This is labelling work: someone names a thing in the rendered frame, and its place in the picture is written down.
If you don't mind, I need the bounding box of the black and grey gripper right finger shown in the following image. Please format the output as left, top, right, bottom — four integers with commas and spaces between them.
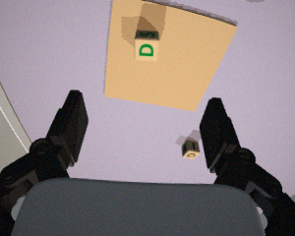
200, 97, 295, 236

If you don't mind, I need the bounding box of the beige letter block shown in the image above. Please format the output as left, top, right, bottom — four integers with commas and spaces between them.
182, 140, 200, 159
134, 30, 159, 61

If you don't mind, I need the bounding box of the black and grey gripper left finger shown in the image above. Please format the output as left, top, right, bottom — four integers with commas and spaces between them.
0, 89, 89, 236

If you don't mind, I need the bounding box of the tan flat mat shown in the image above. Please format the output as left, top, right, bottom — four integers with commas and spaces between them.
104, 0, 238, 111

